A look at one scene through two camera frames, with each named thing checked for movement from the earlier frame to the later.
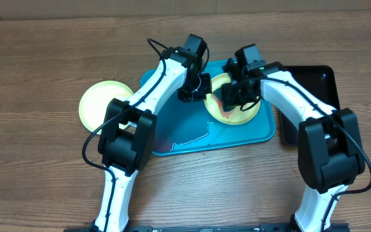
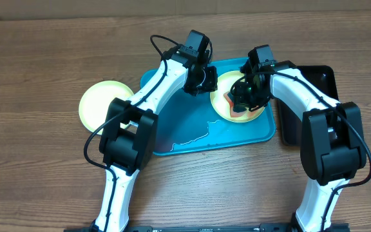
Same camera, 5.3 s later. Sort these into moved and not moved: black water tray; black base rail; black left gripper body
Moved: black left gripper body
Not moved: black water tray; black base rail
